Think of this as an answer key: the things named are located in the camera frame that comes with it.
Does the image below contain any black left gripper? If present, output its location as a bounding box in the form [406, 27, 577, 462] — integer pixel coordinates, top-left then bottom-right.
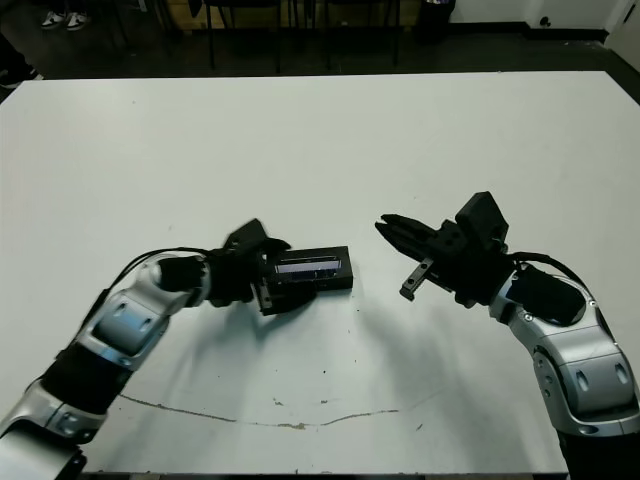
[203, 238, 314, 318]

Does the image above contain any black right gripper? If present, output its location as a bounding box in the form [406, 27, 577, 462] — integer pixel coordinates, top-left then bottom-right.
[374, 214, 514, 309]

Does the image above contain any black box lid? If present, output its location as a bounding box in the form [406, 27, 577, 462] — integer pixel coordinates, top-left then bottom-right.
[267, 244, 354, 285]

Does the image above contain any black metal-legged chair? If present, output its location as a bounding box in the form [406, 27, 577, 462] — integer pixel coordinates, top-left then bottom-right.
[323, 0, 401, 71]
[204, 0, 284, 74]

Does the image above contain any black waste bin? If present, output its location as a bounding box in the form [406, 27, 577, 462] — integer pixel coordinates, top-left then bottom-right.
[422, 0, 456, 44]

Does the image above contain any black sneaker white sole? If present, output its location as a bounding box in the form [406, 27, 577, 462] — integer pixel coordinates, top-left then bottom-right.
[0, 67, 39, 90]

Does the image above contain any dark trouser leg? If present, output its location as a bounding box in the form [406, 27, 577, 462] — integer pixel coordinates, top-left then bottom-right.
[0, 32, 31, 74]

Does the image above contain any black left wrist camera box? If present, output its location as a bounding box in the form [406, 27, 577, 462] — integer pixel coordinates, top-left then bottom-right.
[223, 218, 270, 254]

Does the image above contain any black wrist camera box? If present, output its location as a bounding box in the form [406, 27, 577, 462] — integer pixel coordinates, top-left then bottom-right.
[454, 190, 510, 246]
[223, 218, 270, 254]

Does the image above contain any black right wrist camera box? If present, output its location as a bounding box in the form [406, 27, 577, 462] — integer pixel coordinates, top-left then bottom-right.
[454, 190, 510, 246]

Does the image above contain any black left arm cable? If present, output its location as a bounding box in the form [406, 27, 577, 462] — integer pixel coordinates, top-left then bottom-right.
[94, 245, 221, 311]

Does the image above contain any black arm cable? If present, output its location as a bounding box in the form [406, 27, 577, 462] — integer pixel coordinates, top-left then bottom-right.
[94, 245, 221, 311]
[507, 252, 594, 301]

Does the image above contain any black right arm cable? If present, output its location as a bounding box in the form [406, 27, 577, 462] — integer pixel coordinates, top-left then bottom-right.
[507, 252, 594, 301]

